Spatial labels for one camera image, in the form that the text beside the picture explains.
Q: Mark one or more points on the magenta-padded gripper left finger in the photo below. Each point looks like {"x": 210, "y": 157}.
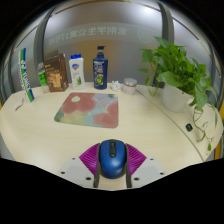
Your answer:
{"x": 89, "y": 159}

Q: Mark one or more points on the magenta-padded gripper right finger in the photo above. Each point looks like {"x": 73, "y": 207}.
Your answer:
{"x": 136, "y": 159}

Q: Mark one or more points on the blue computer mouse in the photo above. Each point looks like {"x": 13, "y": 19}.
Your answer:
{"x": 112, "y": 160}

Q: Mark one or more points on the floral pastel mouse pad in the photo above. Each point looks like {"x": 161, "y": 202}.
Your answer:
{"x": 87, "y": 110}

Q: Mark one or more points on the small black round cap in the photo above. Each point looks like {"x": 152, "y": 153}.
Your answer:
{"x": 189, "y": 127}

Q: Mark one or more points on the small white jar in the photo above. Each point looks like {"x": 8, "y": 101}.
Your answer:
{"x": 129, "y": 86}

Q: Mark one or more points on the crumpled white tissue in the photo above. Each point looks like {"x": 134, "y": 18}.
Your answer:
{"x": 116, "y": 86}

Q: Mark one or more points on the white bottle with blue cap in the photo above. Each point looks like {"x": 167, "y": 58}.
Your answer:
{"x": 77, "y": 73}

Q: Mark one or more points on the dark blue pump bottle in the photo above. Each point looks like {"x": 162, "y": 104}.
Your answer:
{"x": 100, "y": 71}

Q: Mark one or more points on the small white packet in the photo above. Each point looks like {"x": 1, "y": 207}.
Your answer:
{"x": 19, "y": 104}

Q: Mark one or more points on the brown cardboard box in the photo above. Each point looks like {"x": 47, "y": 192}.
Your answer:
{"x": 56, "y": 75}

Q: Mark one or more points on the clear bottle with green label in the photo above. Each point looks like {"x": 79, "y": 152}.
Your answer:
{"x": 42, "y": 78}

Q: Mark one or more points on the green potted plant, white pot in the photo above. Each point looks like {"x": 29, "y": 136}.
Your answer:
{"x": 180, "y": 71}

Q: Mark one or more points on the green and white tube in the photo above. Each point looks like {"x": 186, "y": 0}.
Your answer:
{"x": 25, "y": 75}

